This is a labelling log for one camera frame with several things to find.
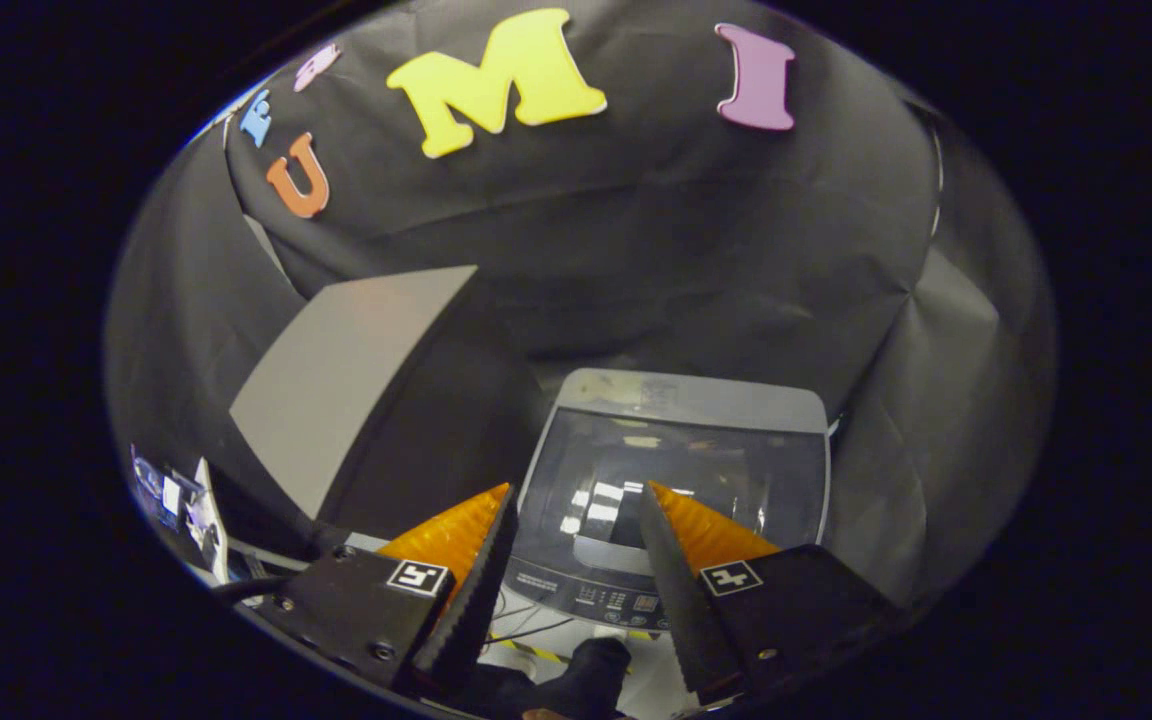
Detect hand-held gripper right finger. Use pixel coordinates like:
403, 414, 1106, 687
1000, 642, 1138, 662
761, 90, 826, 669
638, 480, 903, 707

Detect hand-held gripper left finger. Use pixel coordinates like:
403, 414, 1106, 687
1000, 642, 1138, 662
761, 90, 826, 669
256, 483, 520, 697

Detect dark washing machine lid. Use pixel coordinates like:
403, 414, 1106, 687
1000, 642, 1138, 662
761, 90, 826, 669
516, 405, 831, 583

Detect grey washing machine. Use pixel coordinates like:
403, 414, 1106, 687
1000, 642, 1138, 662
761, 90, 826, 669
501, 368, 833, 634

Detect dark cloth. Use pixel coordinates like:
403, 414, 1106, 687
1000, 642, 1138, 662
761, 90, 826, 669
476, 637, 635, 719

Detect thin black floor cables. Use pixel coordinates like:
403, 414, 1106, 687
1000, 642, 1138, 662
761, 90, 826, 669
481, 590, 579, 663

